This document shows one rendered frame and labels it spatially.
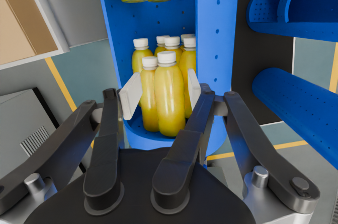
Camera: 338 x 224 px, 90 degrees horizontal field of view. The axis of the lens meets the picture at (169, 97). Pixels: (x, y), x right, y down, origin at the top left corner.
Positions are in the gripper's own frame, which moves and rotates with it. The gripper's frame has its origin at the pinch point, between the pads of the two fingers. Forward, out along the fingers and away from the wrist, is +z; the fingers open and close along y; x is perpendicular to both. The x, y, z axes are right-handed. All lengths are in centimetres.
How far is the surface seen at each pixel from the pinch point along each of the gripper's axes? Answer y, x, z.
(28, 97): -131, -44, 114
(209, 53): 7.5, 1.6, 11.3
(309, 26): 55, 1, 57
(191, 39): 5.2, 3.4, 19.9
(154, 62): -3.7, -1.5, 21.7
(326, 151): 64, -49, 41
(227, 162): 54, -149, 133
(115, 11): -12.4, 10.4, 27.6
